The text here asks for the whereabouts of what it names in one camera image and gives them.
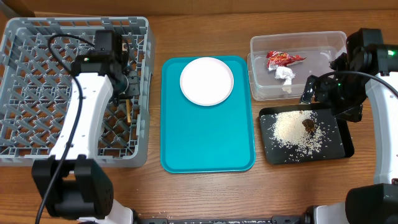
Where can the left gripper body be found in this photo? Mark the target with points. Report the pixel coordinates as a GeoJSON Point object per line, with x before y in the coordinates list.
{"type": "Point", "coordinates": [121, 88]}

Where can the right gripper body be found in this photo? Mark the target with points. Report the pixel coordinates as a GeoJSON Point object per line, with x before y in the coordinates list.
{"type": "Point", "coordinates": [321, 92]}

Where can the wooden chopstick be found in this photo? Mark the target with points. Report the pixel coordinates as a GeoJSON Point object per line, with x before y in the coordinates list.
{"type": "Point", "coordinates": [128, 111]}

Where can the brown food scrap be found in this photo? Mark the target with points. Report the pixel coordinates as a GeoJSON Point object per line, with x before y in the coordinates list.
{"type": "Point", "coordinates": [309, 125]}

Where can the white tissue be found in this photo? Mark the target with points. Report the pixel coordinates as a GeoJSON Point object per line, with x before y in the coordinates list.
{"type": "Point", "coordinates": [286, 74]}

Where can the white rice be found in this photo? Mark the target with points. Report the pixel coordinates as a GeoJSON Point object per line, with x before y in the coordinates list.
{"type": "Point", "coordinates": [287, 132]}

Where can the red snack wrapper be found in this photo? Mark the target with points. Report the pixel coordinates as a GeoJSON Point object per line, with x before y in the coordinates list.
{"type": "Point", "coordinates": [281, 59]}

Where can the large white plate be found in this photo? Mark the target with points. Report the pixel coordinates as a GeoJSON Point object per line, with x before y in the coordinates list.
{"type": "Point", "coordinates": [206, 81]}

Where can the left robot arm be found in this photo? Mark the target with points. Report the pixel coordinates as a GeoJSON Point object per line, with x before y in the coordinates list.
{"type": "Point", "coordinates": [71, 183]}

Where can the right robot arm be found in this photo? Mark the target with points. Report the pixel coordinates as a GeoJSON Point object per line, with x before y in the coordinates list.
{"type": "Point", "coordinates": [366, 71]}

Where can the black food waste tray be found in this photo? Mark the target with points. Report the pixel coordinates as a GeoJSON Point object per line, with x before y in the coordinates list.
{"type": "Point", "coordinates": [341, 145]}

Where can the clear plastic waste bin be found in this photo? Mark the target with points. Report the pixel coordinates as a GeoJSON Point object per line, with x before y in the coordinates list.
{"type": "Point", "coordinates": [317, 48]}

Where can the grey plastic dish rack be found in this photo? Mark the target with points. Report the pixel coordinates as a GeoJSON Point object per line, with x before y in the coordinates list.
{"type": "Point", "coordinates": [35, 87]}

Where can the teal serving tray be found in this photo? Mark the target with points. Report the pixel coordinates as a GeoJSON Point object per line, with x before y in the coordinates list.
{"type": "Point", "coordinates": [194, 138]}

